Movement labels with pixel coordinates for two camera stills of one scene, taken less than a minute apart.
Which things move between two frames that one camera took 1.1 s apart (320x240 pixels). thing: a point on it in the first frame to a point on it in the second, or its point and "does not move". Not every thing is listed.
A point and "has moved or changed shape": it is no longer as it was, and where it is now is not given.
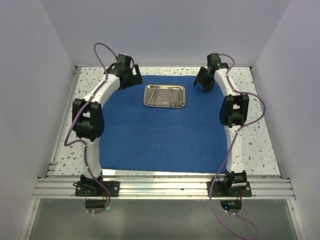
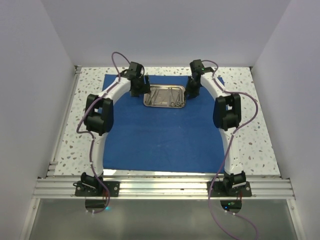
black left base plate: [82, 190] does not move
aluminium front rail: [164, 188] does not move
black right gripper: [208, 87] to [188, 91]
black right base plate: [218, 190] does not move
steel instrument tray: [164, 95] does not move
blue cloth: [165, 124] has moved or changed shape
